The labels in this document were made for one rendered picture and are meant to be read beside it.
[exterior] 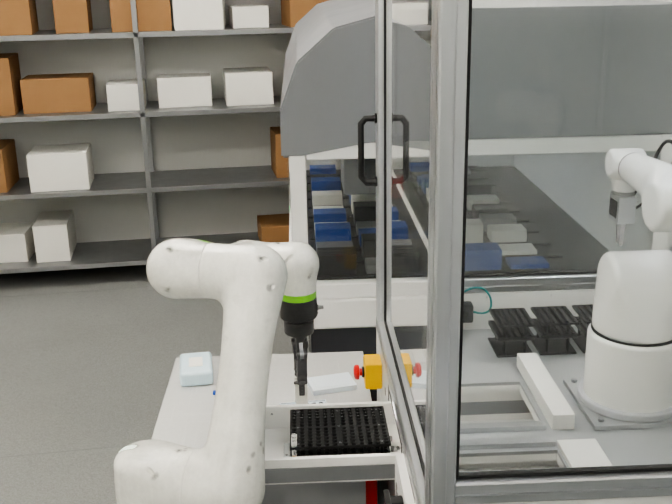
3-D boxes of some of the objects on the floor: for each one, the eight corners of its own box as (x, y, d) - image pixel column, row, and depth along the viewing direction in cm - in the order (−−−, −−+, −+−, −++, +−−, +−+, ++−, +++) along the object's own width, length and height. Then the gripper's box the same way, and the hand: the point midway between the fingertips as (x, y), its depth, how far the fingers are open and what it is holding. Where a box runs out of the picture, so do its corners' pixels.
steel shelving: (-42, 295, 548) (-96, -44, 487) (-24, 270, 594) (-71, -42, 533) (516, 257, 600) (531, -53, 539) (493, 237, 646) (504, -51, 585)
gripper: (317, 328, 213) (319, 416, 221) (310, 306, 227) (312, 389, 235) (286, 330, 212) (289, 418, 220) (281, 308, 227) (284, 391, 234)
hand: (301, 391), depth 226 cm, fingers closed
